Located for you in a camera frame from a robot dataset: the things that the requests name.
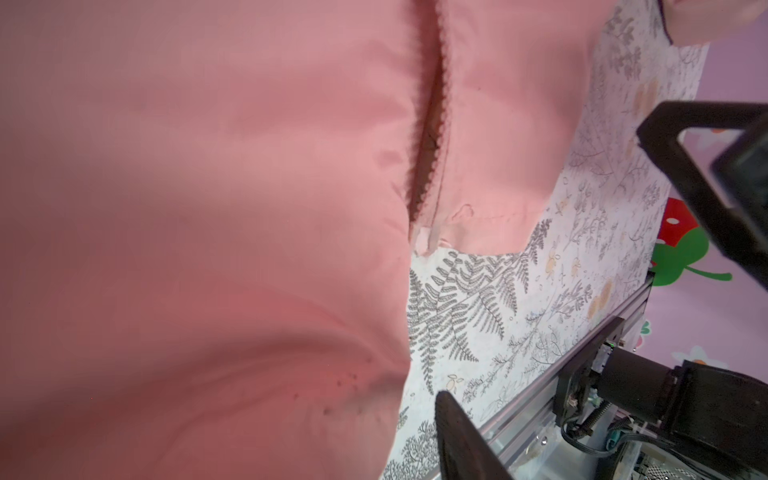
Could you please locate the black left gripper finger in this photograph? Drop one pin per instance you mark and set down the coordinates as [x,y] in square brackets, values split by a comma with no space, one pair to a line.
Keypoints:
[462,451]

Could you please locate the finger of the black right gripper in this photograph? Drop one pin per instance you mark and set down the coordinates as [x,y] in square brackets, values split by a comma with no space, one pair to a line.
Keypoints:
[739,230]

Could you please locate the pink hooded zip jacket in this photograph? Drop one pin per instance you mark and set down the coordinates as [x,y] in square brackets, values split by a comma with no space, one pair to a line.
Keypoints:
[254,239]

